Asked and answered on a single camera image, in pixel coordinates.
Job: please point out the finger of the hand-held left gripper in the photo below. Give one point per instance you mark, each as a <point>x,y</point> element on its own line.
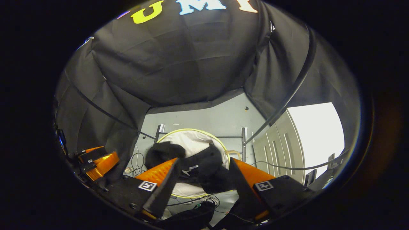
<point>102,164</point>
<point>94,154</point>

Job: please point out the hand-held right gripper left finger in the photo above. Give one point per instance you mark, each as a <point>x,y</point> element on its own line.
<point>163,191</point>

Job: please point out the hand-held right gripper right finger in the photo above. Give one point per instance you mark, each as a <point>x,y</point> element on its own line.
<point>244,188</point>

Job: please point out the black knit garment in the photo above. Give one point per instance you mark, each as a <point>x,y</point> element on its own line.
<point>207,163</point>

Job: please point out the white laundry hamper yellow rim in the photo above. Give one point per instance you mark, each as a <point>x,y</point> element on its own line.
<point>191,140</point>

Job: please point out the black clothes rack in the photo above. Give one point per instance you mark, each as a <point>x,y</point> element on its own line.
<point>244,143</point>

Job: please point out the person's dark trouser leg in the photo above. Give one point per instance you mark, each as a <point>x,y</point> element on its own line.
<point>188,218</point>

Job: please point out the white panelled cabinet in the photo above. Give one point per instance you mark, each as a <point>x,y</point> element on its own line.
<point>278,147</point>

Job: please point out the black backdrop cloth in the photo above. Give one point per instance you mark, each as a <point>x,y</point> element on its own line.
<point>191,64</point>

